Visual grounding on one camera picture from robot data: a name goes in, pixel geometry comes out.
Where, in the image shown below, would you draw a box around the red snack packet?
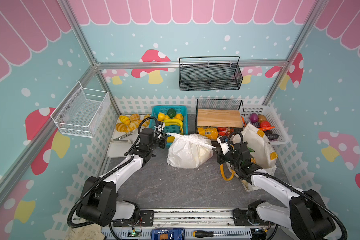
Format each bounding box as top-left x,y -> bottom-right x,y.
217,127 -> 234,136

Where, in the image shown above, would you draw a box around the purple onion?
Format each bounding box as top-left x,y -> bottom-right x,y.
249,113 -> 259,123

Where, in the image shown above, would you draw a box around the red pepper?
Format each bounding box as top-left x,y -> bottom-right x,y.
259,121 -> 272,127

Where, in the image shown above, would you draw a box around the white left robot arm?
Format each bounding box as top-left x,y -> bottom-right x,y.
67,117 -> 167,228

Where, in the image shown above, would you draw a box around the black orange screwdriver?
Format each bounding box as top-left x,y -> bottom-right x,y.
193,230 -> 243,239

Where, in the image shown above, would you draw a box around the white bread tray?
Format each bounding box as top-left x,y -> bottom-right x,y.
106,114 -> 153,159

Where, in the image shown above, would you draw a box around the dark eggplant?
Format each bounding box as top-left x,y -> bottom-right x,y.
267,134 -> 279,141

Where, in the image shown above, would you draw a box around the blue box on rail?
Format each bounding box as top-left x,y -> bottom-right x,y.
151,228 -> 186,240

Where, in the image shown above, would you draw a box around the black wall mesh basket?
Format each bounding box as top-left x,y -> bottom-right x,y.
179,56 -> 243,92

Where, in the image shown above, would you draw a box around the beige cloth rag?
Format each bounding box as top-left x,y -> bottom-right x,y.
65,224 -> 106,240

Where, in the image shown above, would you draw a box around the white wall wire basket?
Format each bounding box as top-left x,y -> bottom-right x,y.
51,82 -> 111,138

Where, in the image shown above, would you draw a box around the bread loaf pile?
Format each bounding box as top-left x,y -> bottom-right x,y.
116,114 -> 151,133

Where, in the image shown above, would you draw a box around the yellow lemon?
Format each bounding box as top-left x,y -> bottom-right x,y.
158,113 -> 166,122

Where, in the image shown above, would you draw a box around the white canvas tote bag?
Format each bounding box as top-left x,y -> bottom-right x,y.
219,124 -> 278,192

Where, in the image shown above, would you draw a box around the orange carrot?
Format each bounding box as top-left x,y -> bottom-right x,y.
259,126 -> 275,131

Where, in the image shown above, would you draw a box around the metal tongs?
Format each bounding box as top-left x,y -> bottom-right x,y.
111,130 -> 138,144

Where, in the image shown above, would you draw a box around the white plastic grocery bag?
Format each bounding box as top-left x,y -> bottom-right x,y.
167,133 -> 215,169

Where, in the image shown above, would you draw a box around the teal plastic fruit basket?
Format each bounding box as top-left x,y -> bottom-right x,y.
151,105 -> 188,148

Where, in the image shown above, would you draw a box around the white plastic vegetable basket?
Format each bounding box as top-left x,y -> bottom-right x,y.
240,105 -> 289,145

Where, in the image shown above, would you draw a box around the green avocado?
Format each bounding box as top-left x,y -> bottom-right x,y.
167,108 -> 177,119

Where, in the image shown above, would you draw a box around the black mesh wooden shelf rack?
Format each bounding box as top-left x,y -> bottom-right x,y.
195,99 -> 249,134

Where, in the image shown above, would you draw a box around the brown potato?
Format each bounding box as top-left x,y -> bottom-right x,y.
258,115 -> 267,123

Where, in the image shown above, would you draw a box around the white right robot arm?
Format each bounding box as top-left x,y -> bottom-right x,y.
214,132 -> 348,240

